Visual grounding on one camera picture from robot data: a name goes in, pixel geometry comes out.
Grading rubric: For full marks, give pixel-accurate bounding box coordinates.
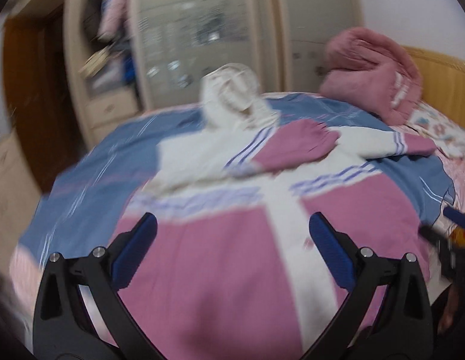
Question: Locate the floral pink bedding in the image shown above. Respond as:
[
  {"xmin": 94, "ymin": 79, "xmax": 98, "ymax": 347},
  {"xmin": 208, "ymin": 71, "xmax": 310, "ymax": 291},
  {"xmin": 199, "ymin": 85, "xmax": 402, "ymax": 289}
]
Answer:
[{"xmin": 394, "ymin": 102, "xmax": 465, "ymax": 246}]

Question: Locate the blue plaid bed sheet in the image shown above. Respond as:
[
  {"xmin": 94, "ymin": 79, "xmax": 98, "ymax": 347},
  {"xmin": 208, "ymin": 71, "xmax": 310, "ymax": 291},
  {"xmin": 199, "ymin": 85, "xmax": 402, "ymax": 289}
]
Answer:
[{"xmin": 19, "ymin": 104, "xmax": 456, "ymax": 267}]

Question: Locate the pink garment hanging in wardrobe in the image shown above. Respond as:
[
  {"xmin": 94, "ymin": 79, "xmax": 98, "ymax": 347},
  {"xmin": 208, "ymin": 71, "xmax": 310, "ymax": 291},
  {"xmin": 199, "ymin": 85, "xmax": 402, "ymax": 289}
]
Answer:
[{"xmin": 97, "ymin": 0, "xmax": 130, "ymax": 42}]

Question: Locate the cream sliding-door wardrobe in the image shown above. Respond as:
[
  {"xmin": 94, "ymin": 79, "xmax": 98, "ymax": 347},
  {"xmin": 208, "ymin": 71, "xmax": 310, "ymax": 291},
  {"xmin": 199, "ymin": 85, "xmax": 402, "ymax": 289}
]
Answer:
[{"xmin": 63, "ymin": 0, "xmax": 362, "ymax": 147}]

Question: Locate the rolled pink quilt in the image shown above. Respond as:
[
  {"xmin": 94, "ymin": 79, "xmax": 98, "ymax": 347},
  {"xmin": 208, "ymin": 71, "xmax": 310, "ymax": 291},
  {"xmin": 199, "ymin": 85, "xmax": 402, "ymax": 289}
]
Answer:
[{"xmin": 319, "ymin": 27, "xmax": 423, "ymax": 125}]

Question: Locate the cream drawer cabinet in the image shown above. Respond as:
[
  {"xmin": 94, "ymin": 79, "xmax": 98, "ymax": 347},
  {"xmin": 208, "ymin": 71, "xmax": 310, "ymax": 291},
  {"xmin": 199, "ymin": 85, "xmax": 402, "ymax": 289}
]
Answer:
[{"xmin": 0, "ymin": 132, "xmax": 41, "ymax": 258}]

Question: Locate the brown wooden door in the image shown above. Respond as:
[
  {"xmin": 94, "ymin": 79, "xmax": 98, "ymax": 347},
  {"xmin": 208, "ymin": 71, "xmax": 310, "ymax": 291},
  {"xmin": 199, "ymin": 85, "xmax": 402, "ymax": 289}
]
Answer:
[{"xmin": 2, "ymin": 11, "xmax": 85, "ymax": 193}]

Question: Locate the pink and white hooded jacket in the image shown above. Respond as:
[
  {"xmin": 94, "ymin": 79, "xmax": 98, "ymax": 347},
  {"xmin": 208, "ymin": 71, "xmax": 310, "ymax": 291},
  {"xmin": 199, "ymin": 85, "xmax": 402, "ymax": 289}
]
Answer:
[{"xmin": 82, "ymin": 63, "xmax": 438, "ymax": 360}]

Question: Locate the yellow wooden headboard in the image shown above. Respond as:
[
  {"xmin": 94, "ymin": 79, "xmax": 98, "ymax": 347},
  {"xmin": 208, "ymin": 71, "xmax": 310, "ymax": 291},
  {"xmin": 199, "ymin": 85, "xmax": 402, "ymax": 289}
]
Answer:
[{"xmin": 403, "ymin": 46, "xmax": 465, "ymax": 128}]

